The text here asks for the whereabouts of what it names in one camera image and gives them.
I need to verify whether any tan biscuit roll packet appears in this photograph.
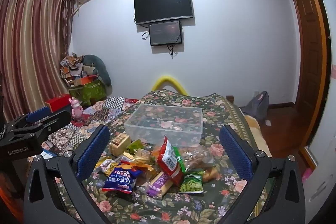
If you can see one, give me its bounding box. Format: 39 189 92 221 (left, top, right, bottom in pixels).
109 133 131 156

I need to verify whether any small green snack packet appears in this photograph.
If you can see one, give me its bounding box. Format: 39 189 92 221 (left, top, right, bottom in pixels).
127 139 144 151

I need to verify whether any red box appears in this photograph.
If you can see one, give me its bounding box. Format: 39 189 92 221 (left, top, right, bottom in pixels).
45 94 72 112

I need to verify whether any grey backpack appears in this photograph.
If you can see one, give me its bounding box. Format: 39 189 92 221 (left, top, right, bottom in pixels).
241 91 270 122

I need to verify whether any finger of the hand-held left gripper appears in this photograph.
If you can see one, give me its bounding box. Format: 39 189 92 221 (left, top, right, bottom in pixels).
12 110 72 136
10 106 52 126

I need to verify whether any patchwork quilt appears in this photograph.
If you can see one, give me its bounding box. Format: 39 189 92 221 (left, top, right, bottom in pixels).
42 97 139 156

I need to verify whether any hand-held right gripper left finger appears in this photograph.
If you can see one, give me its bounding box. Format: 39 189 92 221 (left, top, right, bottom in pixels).
24 124 111 224

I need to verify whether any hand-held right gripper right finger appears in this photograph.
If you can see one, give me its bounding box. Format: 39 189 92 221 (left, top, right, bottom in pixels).
219 124 306 224

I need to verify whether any yellow foam tube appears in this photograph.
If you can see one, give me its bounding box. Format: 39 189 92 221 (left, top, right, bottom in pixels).
152 76 189 96

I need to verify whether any grey plush cushion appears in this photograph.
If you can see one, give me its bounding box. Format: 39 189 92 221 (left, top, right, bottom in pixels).
83 55 112 86

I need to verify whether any pink plush toy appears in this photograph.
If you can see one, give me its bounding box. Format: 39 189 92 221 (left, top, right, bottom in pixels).
69 97 84 122

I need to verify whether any green pea snack packet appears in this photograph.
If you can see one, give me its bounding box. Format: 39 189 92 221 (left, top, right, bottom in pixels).
179 170 204 193

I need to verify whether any red snack packet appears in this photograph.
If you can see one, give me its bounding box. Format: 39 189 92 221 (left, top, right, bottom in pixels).
157 136 187 187

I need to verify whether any purple label cake packet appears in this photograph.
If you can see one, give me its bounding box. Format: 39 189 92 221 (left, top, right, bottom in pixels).
146 172 174 198

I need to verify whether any striped red curtain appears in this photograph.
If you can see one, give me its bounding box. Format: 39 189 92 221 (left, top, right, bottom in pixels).
0 0 76 122

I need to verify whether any blue snack packet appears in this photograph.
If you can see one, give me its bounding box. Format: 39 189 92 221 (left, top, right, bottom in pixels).
102 165 142 193

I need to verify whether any yellow cracker packet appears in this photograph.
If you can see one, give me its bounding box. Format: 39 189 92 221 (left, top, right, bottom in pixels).
133 149 151 161

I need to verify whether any green patterned bag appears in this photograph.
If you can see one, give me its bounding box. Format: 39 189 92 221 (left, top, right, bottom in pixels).
69 80 108 106

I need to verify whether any orange snack wrapper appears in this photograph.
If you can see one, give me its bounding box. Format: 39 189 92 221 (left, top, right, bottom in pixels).
131 161 155 180

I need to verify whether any clear bag of pastries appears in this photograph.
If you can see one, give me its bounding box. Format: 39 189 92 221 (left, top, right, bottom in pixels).
181 144 214 170

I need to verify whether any wooden door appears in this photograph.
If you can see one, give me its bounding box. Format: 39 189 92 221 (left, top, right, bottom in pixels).
289 0 332 140

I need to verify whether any golden bun packet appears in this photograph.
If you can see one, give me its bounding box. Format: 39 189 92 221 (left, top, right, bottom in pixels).
202 166 219 182

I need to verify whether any clear plastic storage container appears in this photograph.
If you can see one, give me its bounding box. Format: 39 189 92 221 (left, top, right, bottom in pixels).
124 104 204 142

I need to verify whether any small black wall monitor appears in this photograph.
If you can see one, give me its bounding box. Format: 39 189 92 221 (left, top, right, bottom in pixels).
148 21 183 46

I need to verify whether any yellow white snack packet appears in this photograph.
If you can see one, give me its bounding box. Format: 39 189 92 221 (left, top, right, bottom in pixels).
96 159 118 174

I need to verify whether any black wall television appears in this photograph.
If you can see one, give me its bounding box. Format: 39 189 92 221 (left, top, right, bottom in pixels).
134 0 194 25

